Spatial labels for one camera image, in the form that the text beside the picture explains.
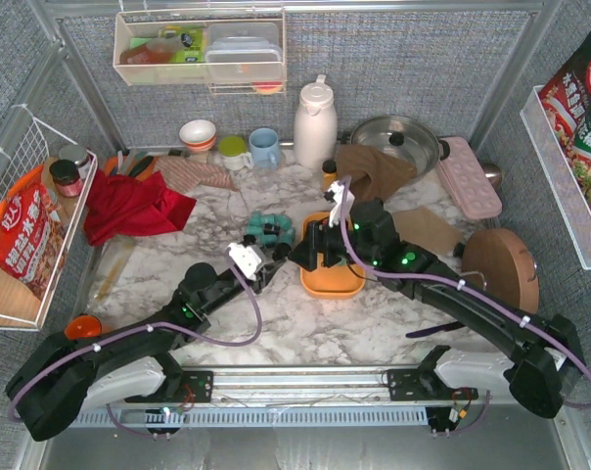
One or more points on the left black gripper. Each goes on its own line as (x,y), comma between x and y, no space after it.
(267,266)

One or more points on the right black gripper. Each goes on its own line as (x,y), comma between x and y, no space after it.
(315,248)

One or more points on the black coffee capsule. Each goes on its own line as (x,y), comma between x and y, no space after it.
(280,252)

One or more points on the brown cork mat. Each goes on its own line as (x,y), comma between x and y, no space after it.
(424,228)

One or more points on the orange plastic storage basket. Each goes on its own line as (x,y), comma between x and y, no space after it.
(326,273)

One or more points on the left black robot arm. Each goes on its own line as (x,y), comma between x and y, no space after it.
(48,391)

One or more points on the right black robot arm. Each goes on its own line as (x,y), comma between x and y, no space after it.
(545,353)

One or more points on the teal capsule right edge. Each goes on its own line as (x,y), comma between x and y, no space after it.
(287,237)

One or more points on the brown towel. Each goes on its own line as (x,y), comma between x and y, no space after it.
(373,174)

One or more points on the orange spice bottle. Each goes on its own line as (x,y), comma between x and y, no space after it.
(329,174)

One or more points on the steel pot with lid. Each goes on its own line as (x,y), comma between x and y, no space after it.
(404,139)

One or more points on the pink egg tray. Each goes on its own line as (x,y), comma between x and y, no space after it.
(463,178)

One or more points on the blue mug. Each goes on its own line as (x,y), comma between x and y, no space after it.
(265,148)

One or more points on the green lidded white cup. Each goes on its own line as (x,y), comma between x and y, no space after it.
(234,153)

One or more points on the white thermos jug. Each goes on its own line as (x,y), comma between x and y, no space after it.
(316,124)

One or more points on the round wooden board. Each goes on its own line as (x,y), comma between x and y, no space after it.
(498,261)

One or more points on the striped beige cloth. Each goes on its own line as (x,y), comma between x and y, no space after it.
(182,175)

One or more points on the white orange striped bowl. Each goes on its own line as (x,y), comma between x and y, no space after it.
(198,135)

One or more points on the red cloth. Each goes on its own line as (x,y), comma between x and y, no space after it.
(122,205)

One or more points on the orange cup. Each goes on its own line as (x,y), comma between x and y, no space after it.
(84,326)

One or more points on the clear plastic food containers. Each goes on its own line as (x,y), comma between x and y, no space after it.
(243,52)

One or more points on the dark lidded jar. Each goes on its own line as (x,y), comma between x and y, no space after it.
(66,177)

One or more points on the silver lidded jar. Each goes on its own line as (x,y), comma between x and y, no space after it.
(79,156)

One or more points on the green drink bottle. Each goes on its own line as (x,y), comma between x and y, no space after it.
(192,40)

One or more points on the red seasoning bags right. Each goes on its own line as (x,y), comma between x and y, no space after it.
(566,101)

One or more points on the red seasoning bag left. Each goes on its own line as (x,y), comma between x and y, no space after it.
(31,239)

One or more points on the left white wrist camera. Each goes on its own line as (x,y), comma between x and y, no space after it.
(248,258)

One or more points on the purple spatula handle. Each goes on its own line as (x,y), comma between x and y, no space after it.
(448,327)

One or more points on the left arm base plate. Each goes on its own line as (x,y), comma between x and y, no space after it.
(195,386)

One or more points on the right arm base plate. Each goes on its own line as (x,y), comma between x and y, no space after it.
(408,384)

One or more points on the white wire basket right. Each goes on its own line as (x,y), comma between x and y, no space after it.
(572,206)

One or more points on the white wire basket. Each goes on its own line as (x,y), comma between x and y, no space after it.
(572,206)
(19,308)

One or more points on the cream wall storage rack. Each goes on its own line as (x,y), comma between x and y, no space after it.
(141,57)

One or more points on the white wire basket left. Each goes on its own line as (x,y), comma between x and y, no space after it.
(19,308)

